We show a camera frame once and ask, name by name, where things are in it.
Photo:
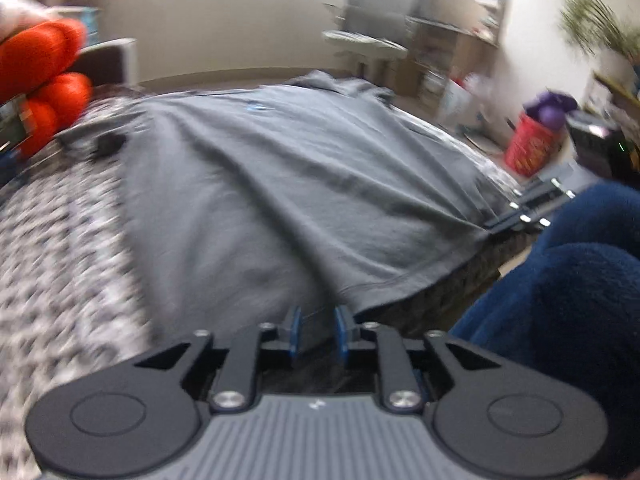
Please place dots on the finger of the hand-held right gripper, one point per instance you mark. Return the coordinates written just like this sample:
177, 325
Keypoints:
547, 184
522, 220

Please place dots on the grey shirt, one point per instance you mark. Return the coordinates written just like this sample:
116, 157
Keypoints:
280, 185

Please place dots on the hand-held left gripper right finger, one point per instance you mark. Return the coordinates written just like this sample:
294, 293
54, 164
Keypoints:
342, 332

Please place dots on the red bucket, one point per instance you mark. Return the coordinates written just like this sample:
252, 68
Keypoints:
532, 145

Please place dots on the white pillow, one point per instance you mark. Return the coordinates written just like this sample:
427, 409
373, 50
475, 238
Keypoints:
15, 10

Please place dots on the orange knot cushion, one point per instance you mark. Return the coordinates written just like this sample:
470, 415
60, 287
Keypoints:
40, 55

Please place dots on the white cardboard box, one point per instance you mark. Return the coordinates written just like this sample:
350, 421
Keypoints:
457, 102

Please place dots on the grey quilted blanket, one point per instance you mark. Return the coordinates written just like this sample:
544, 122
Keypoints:
60, 260

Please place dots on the grey bed headboard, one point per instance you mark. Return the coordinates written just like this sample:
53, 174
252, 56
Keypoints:
107, 62

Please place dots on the green potted plant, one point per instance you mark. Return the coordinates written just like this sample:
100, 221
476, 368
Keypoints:
595, 20

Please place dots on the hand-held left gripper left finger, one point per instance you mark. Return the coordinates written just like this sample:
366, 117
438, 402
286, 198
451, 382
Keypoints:
297, 332

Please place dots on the black phone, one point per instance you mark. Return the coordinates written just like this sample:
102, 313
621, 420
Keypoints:
12, 125

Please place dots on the person's blue fleece legs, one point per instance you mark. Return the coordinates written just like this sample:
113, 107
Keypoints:
560, 340

